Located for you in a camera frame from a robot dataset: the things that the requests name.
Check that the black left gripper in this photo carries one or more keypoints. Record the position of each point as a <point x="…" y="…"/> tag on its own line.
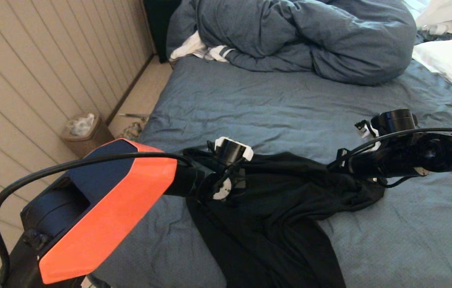
<point x="222" y="182"/>

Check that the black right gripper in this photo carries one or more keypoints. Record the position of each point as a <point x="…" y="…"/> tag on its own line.
<point x="402" y="158"/>

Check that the black t-shirt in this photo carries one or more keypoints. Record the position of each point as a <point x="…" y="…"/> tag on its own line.
<point x="274" y="216"/>

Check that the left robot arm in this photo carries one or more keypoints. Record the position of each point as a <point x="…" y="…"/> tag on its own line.
<point x="90" y="216"/>

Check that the blue bed sheet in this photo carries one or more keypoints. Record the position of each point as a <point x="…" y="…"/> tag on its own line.
<point x="390" y="240"/>

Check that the small clutter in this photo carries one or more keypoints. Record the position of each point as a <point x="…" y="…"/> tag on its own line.
<point x="134" y="130"/>

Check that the thin metal rod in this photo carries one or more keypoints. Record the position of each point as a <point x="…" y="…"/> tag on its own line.
<point x="134" y="116"/>

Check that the crumpled blue duvet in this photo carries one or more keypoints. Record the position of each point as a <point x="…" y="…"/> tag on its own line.
<point x="310" y="36"/>

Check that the white striped garment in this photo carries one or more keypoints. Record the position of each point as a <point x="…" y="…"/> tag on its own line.
<point x="192" y="48"/>

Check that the brown trash bin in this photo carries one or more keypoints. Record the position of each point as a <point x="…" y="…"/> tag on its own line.
<point x="86" y="142"/>

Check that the white plastic bin bag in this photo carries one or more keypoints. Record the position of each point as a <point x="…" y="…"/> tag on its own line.
<point x="81" y="124"/>

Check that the dark patterned cloth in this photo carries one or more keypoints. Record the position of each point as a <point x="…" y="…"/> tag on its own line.
<point x="436" y="37"/>

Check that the black bedside cabinet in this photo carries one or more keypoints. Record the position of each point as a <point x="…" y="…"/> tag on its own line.
<point x="160" y="28"/>

